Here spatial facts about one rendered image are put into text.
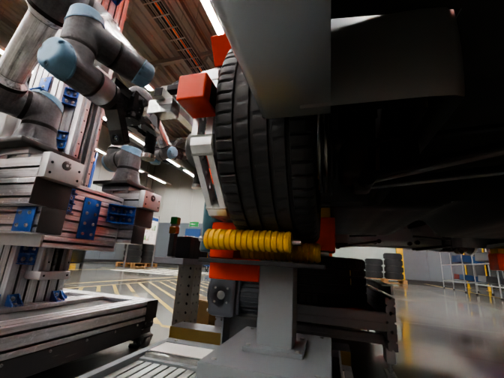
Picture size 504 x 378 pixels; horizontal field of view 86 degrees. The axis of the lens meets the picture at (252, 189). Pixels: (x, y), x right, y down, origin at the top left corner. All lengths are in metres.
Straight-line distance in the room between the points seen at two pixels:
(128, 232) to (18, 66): 0.78
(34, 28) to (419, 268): 14.20
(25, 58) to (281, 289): 1.11
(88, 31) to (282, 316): 0.85
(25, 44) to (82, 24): 0.46
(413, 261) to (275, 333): 13.61
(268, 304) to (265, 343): 0.10
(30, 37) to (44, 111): 0.27
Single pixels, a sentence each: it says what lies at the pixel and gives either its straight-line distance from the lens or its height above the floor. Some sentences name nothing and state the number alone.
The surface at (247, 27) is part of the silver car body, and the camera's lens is 0.40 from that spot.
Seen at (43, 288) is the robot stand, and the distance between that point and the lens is 1.57.
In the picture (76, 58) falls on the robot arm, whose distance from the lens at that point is 0.74.
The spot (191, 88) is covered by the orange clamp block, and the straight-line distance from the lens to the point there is 0.69.
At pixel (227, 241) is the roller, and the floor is 0.50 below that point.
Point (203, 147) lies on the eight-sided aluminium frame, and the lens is 0.72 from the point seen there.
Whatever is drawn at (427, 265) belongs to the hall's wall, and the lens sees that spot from 14.47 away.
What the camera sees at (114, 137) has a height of 0.76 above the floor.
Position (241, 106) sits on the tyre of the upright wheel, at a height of 0.80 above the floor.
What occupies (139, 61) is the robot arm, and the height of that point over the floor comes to 0.95.
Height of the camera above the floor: 0.45
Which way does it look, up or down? 15 degrees up
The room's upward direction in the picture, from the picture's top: 4 degrees clockwise
